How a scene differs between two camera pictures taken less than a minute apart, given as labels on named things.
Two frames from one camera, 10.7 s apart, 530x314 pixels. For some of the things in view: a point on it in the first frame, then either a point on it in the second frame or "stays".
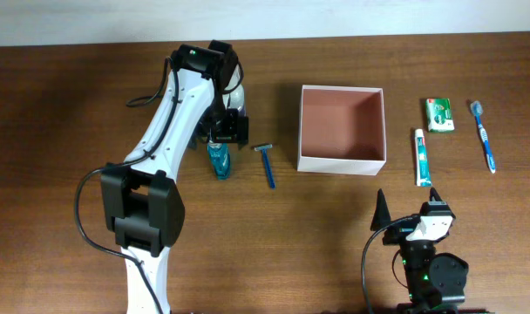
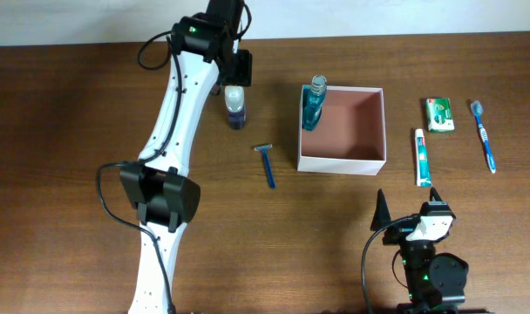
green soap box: x=439 y=118 stays
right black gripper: x=398 y=235 stays
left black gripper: x=227 y=131 to x=241 y=70
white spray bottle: x=235 y=98 stays
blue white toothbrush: x=477 y=109 stays
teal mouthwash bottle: x=220 y=158 to x=313 y=96
